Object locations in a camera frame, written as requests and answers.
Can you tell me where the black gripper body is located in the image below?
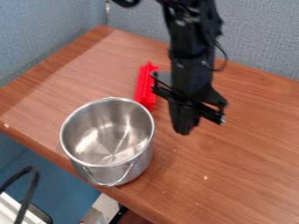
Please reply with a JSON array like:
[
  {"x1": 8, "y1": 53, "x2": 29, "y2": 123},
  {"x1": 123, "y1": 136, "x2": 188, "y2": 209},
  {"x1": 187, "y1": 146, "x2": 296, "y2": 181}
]
[{"x1": 151, "y1": 59, "x2": 228, "y2": 125}]

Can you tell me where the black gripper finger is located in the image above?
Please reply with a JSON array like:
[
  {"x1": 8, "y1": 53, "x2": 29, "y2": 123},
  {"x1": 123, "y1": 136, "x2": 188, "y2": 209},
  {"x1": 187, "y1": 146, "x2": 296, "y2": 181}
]
[
  {"x1": 185, "y1": 107, "x2": 201, "y2": 134},
  {"x1": 168, "y1": 101, "x2": 185, "y2": 135}
]

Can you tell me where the red block object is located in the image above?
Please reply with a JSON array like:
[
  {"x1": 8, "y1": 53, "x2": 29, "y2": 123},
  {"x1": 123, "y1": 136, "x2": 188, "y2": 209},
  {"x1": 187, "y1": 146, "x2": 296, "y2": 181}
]
[{"x1": 135, "y1": 61, "x2": 159, "y2": 111}]

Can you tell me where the stainless steel metal pot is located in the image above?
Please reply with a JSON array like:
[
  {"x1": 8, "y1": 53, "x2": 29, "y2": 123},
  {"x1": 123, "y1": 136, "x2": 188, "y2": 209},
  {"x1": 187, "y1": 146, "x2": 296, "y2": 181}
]
[{"x1": 60, "y1": 97, "x2": 155, "y2": 187}]

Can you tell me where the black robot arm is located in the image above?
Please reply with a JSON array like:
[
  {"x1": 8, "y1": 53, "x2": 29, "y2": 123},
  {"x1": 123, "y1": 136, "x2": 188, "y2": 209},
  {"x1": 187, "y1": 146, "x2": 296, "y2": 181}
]
[{"x1": 152, "y1": 0, "x2": 228, "y2": 135}]

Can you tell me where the white device with black edge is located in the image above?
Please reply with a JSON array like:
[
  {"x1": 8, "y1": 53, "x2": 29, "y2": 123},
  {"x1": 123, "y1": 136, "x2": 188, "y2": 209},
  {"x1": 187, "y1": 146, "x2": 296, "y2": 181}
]
[{"x1": 0, "y1": 192, "x2": 53, "y2": 224}]

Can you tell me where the white table bracket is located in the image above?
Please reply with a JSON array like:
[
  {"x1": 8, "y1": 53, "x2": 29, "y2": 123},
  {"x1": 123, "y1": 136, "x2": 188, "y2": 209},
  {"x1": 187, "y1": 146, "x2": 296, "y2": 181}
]
[{"x1": 78, "y1": 193, "x2": 127, "y2": 224}]

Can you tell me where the black cable loop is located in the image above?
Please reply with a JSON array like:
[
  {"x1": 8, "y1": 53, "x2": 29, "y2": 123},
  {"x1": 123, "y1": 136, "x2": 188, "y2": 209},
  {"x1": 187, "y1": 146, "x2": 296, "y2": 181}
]
[{"x1": 0, "y1": 165, "x2": 41, "y2": 224}]

